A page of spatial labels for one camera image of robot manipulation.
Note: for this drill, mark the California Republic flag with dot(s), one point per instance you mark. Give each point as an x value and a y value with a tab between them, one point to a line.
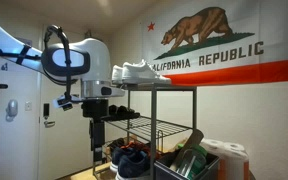
224	50

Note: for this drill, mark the brown cardboard piece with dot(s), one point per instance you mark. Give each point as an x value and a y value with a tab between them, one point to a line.
190	143

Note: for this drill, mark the dark grey storage bin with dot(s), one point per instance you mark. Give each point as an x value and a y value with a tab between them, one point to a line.
164	171

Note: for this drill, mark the black shoe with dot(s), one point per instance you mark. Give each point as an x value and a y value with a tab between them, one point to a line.
116	144

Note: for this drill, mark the grey metal shoe rack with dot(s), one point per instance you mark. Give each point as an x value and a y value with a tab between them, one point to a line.
153	133

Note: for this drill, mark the green plastic package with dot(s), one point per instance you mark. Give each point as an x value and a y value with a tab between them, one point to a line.
194	163

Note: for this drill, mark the black door keypad lock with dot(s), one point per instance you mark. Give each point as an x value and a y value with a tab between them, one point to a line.
46	110

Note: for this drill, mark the black sandal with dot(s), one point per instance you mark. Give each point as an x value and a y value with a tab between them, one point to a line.
128	113
112	112

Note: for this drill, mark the blue sneaker orange laces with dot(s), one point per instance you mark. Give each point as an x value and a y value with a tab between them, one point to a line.
132	165
119	156

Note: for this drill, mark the small blue wall sign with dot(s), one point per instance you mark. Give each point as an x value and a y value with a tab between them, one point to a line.
4	66

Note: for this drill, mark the white wall device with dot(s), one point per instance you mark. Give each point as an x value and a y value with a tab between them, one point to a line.
12	109

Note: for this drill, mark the white light switch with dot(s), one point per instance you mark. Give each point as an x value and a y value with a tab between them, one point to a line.
28	106

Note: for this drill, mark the white door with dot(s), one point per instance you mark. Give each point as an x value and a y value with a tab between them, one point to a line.
64	143

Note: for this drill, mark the white paper towel roll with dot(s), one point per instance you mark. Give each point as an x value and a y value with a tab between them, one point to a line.
237	160
214	148

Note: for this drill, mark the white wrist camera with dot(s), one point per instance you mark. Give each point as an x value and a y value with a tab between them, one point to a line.
64	102

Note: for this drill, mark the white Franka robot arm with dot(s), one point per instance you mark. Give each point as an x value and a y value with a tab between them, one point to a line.
94	56

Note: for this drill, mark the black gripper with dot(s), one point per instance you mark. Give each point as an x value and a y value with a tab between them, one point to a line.
95	110

